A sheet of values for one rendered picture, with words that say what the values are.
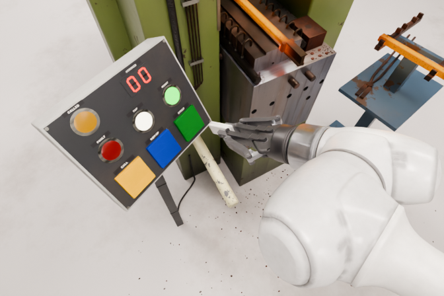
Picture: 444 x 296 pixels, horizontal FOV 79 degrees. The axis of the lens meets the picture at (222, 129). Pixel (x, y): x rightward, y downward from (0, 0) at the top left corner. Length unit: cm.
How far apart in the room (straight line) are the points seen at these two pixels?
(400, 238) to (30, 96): 253
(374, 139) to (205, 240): 134
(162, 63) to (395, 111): 106
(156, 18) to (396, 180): 72
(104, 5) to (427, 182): 123
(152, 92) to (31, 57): 234
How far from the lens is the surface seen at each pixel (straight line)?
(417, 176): 42
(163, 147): 71
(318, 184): 31
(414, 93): 155
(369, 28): 312
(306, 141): 47
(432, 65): 125
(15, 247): 201
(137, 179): 70
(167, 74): 70
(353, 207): 31
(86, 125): 62
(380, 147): 42
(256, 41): 102
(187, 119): 74
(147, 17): 87
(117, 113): 65
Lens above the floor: 162
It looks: 56 degrees down
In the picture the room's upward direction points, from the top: straight up
